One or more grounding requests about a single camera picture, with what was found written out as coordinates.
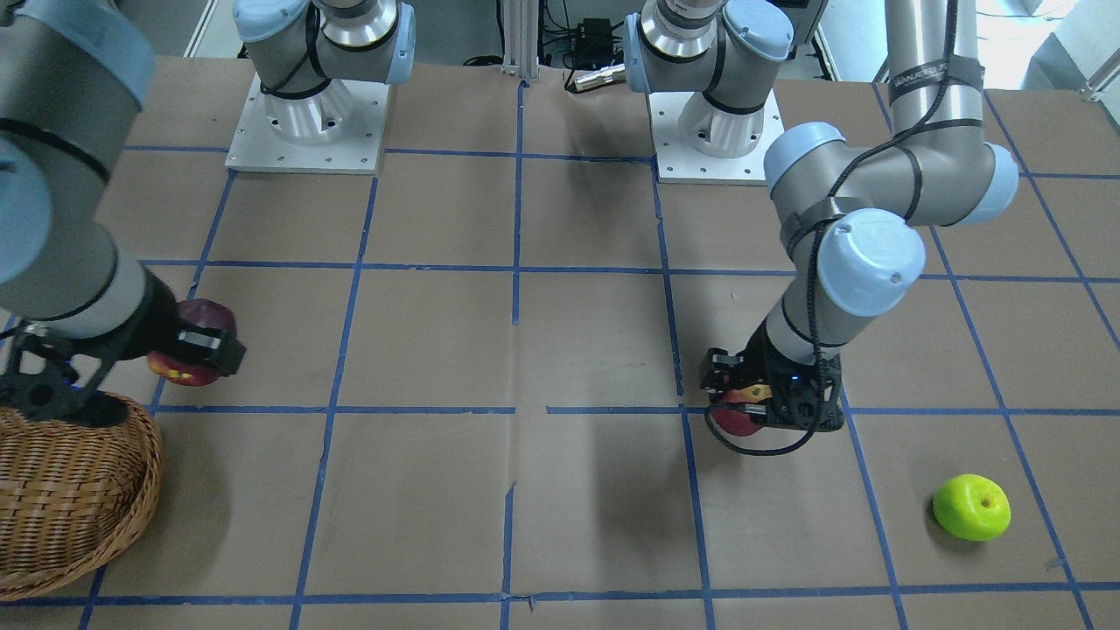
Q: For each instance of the dark red apple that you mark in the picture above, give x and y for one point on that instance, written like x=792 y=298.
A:
x=197 y=313

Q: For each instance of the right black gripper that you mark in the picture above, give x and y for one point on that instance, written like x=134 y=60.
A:
x=156 y=325

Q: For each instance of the brown wicker basket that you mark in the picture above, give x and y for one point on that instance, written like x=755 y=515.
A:
x=73 y=498

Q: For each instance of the green apple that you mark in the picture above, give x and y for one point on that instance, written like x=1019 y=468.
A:
x=972 y=508

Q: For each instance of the red yellow apple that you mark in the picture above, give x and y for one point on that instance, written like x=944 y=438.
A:
x=739 y=422

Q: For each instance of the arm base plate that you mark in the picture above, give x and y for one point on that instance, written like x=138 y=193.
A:
x=697 y=144
x=338 y=131

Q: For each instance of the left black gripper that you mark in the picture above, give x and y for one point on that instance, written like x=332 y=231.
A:
x=720 y=368

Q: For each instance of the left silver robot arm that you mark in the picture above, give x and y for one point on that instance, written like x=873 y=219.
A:
x=848 y=215

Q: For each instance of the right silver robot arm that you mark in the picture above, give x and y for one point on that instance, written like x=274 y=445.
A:
x=75 y=77

